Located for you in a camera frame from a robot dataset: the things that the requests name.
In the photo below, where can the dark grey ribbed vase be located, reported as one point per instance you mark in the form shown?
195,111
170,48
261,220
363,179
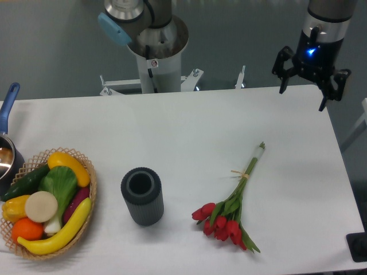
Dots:
141,189

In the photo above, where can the blue handled saucepan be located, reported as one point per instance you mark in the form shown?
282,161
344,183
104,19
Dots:
11,158

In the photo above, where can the robot base with blue cap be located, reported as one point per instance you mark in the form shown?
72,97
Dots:
153,35

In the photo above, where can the beige round disc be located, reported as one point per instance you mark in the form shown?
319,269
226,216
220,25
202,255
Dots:
41,206

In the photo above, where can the white metal mounting frame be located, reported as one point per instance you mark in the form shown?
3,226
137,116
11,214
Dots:
196,81

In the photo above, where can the green leafy bok choy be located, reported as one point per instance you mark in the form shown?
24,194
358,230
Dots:
61,182

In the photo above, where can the yellow banana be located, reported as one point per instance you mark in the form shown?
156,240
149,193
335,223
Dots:
64,236

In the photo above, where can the woven wicker basket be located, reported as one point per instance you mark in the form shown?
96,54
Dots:
33,163

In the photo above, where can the yellow squash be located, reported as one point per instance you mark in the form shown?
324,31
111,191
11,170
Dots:
65,159

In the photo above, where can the red tulip bouquet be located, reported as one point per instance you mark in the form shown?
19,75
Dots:
222,220

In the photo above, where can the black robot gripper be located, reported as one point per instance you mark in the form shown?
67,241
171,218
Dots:
314,62

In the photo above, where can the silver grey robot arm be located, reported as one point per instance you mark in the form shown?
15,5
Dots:
321,38

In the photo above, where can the purple sweet potato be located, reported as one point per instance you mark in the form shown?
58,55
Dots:
76,200

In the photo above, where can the green cucumber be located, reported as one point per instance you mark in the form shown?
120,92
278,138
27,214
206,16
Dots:
27,184

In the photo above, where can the black device at table edge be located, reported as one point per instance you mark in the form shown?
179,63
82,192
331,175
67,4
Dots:
357,246

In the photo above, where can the yellow bell pepper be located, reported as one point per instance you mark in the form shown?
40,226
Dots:
14,209

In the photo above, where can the orange fruit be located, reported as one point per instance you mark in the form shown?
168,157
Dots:
27,229

